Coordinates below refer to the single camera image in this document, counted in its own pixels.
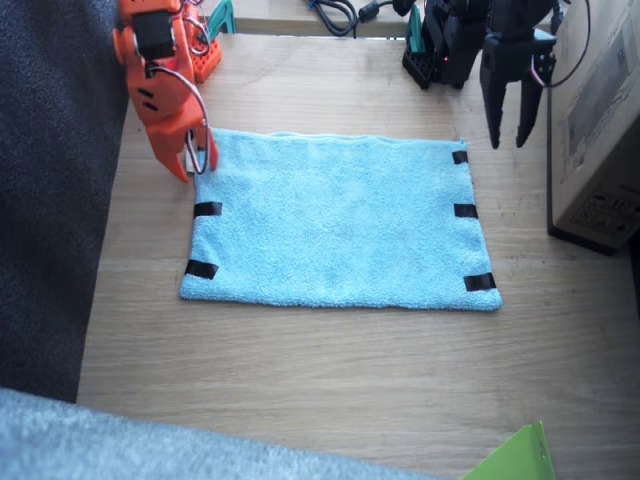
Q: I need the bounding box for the light blue towel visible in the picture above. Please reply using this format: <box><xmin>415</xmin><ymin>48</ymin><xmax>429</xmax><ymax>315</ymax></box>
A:
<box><xmin>178</xmin><ymin>127</ymin><xmax>503</xmax><ymax>314</ymax></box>

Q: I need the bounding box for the brown cardboard box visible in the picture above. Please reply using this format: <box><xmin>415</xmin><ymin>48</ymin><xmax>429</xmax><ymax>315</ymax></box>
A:
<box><xmin>546</xmin><ymin>0</ymin><xmax>640</xmax><ymax>257</ymax></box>

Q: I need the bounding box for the green table clamp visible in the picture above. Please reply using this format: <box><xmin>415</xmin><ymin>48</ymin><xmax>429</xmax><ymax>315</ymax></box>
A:
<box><xmin>204</xmin><ymin>0</ymin><xmax>237</xmax><ymax>41</ymax></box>
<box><xmin>406</xmin><ymin>6</ymin><xmax>427</xmax><ymax>54</ymax></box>

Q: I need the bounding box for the dark grey fabric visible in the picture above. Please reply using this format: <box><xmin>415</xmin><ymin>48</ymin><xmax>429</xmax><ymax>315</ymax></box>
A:
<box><xmin>0</xmin><ymin>0</ymin><xmax>132</xmax><ymax>404</ymax></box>

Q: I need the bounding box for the light grey fabric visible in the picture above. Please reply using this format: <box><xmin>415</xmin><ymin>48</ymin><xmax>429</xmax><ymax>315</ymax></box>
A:
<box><xmin>0</xmin><ymin>386</ymin><xmax>444</xmax><ymax>480</ymax></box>

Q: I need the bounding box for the white red servo cable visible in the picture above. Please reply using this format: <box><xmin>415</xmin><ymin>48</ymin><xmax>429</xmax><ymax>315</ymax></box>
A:
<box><xmin>147</xmin><ymin>63</ymin><xmax>211</xmax><ymax>176</ymax></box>
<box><xmin>529</xmin><ymin>0</ymin><xmax>594</xmax><ymax>91</ymax></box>

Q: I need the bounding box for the black cable with ferrite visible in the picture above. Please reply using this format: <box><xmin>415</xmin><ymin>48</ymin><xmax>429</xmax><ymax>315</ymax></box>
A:
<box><xmin>301</xmin><ymin>0</ymin><xmax>397</xmax><ymax>39</ymax></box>

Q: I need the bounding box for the lime green plastic bracket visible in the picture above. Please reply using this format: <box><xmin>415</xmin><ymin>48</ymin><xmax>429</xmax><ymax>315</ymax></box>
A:
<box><xmin>462</xmin><ymin>421</ymin><xmax>557</xmax><ymax>480</ymax></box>

